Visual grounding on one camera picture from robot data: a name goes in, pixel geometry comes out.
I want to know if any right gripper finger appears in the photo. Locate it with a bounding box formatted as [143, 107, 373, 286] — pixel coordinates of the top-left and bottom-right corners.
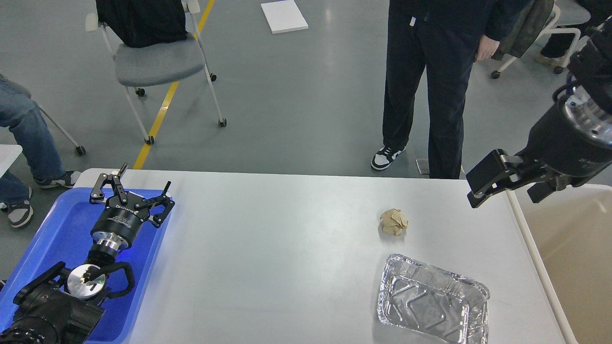
[527, 175, 568, 204]
[466, 150, 541, 208]

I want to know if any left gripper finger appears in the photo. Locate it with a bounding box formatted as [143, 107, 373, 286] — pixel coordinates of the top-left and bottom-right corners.
[135, 181, 175, 228]
[90, 163, 129, 205]

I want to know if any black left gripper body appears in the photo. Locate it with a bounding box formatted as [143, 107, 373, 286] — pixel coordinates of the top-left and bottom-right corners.
[90, 193, 150, 250]

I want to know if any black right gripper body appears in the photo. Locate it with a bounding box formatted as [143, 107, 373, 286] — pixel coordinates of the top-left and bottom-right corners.
[519, 89, 611, 187]

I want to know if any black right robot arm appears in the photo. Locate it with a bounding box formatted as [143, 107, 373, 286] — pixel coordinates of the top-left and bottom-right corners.
[466, 18, 612, 208]

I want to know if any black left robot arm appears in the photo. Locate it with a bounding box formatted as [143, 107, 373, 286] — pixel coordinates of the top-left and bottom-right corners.
[1, 166, 175, 344]

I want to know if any grey chair at left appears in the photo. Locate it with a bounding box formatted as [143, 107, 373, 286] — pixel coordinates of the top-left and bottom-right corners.
[0, 72, 87, 157]

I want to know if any beige plastic bin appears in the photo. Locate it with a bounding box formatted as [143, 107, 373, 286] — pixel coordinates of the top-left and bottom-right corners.
[507, 184, 612, 344]

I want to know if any small grey floor plate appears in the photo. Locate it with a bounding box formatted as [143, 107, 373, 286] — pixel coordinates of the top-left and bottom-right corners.
[415, 158, 430, 175]

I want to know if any white table edge left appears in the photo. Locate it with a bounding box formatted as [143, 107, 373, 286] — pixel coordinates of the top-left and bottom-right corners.
[0, 144, 22, 177]

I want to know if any crumpled brown paper ball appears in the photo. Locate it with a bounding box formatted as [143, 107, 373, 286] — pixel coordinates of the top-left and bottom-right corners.
[380, 208, 409, 237]

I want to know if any person in blue jeans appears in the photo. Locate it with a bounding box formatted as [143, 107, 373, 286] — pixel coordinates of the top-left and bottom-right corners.
[0, 77, 81, 228]

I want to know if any chair with dark jacket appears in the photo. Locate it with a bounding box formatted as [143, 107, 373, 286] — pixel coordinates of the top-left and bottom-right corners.
[490, 0, 590, 80]

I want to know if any person in dark clothes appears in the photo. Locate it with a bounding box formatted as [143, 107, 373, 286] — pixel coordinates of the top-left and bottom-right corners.
[371, 0, 528, 179]

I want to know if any aluminium foil tray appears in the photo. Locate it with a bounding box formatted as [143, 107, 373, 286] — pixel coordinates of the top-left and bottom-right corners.
[376, 253, 490, 344]

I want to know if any black jacket on chair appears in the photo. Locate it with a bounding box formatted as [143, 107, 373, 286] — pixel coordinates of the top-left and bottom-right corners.
[96, 0, 187, 48]

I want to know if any grey chair with white frame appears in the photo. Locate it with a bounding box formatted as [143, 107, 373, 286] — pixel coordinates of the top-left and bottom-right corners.
[86, 0, 216, 145]

